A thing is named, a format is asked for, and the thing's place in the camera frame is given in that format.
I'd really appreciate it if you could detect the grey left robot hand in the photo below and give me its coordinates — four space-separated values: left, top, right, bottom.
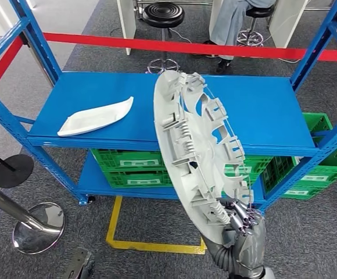
81 259 95 279

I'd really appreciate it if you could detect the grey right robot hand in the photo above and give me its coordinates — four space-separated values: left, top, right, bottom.
221 198 267 276

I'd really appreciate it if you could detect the grey plastic hubcap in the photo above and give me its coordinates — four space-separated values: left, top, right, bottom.
153 70 255 247

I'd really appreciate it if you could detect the blue metal shelf rack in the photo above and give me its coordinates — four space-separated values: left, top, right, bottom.
0 0 337 215

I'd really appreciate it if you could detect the white curved plastic part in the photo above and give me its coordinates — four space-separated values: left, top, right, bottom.
57 96 135 137

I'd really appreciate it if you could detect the yellow floor tape outline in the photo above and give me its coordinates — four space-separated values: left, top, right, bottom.
106 196 208 255

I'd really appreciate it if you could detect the green plastic crate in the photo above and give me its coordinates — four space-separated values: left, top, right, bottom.
282 184 332 201
91 149 167 173
107 169 175 189
224 153 274 184
262 112 337 194

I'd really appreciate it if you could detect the black stanchion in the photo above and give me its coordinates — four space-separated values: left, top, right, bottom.
0 145 35 189

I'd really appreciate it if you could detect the person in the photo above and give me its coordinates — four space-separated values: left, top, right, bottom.
202 0 276 75

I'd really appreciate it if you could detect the black round stool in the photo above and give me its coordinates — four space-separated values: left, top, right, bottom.
143 2 185 75
236 3 276 48

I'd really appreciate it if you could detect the red barrier belt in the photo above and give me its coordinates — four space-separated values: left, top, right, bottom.
42 32 337 63

